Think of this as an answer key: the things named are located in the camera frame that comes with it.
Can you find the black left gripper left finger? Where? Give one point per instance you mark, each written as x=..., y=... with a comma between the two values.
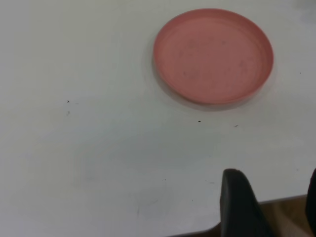
x=237, y=207

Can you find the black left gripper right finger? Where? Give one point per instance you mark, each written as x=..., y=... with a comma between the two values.
x=312, y=209

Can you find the pink round plate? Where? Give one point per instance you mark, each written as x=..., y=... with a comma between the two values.
x=212, y=56

